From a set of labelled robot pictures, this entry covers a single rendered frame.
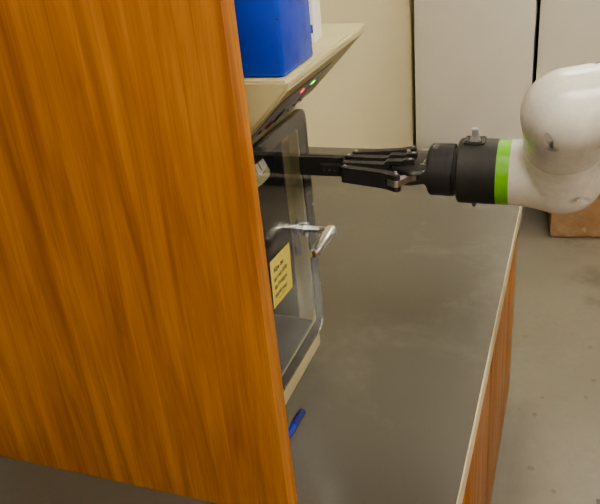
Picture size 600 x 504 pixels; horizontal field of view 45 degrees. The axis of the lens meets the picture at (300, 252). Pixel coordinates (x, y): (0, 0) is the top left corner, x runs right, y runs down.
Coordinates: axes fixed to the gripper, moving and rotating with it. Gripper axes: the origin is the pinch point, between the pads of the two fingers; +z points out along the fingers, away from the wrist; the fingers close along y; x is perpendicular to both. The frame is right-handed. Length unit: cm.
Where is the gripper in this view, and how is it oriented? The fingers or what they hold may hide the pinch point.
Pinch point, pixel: (322, 164)
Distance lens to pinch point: 111.3
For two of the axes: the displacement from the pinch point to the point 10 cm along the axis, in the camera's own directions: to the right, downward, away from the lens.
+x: 0.9, 8.9, 4.6
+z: -9.4, -0.8, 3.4
